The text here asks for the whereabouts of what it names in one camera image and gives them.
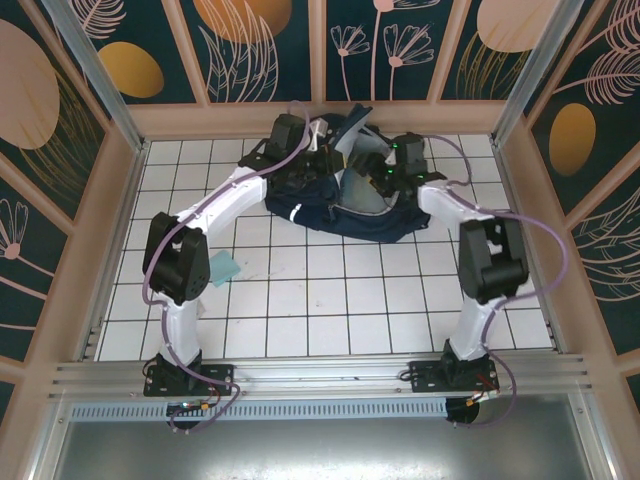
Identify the aluminium corner post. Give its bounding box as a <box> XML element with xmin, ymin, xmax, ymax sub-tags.
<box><xmin>42</xmin><ymin>0</ymin><xmax>151</xmax><ymax>151</ymax></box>
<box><xmin>492</xmin><ymin>0</ymin><xmax>584</xmax><ymax>149</ymax></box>

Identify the navy blue backpack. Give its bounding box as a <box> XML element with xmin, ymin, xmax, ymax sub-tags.
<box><xmin>264</xmin><ymin>103</ymin><xmax>432</xmax><ymax>245</ymax></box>

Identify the grey metal sheet panel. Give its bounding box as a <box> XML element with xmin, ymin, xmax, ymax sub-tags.
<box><xmin>49</xmin><ymin>418</ymin><xmax>601</xmax><ymax>480</ymax></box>

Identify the grey slotted cable duct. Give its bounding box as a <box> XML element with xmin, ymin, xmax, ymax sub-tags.
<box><xmin>69</xmin><ymin>399</ymin><xmax>451</xmax><ymax>421</ymax></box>

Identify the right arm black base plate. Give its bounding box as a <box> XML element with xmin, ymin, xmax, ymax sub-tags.
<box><xmin>408</xmin><ymin>357</ymin><xmax>500</xmax><ymax>396</ymax></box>

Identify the small circuit board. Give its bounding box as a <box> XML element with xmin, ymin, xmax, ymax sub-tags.
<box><xmin>167</xmin><ymin>400</ymin><xmax>211</xmax><ymax>416</ymax></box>

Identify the aluminium side rail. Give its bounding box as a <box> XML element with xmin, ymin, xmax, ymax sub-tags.
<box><xmin>74</xmin><ymin>139</ymin><xmax>151</xmax><ymax>364</ymax></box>

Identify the light blue sticky notepad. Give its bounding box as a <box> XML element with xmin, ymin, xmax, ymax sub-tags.
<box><xmin>208</xmin><ymin>251</ymin><xmax>240</xmax><ymax>289</ymax></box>

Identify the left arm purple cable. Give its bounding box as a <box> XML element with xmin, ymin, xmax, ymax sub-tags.
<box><xmin>142</xmin><ymin>99</ymin><xmax>310</xmax><ymax>434</ymax></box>

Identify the long aluminium mounting rail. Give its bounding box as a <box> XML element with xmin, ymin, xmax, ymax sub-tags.
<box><xmin>49</xmin><ymin>353</ymin><xmax>591</xmax><ymax>399</ymax></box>

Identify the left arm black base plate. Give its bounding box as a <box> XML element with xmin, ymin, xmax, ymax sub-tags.
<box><xmin>143</xmin><ymin>362</ymin><xmax>236</xmax><ymax>399</ymax></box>

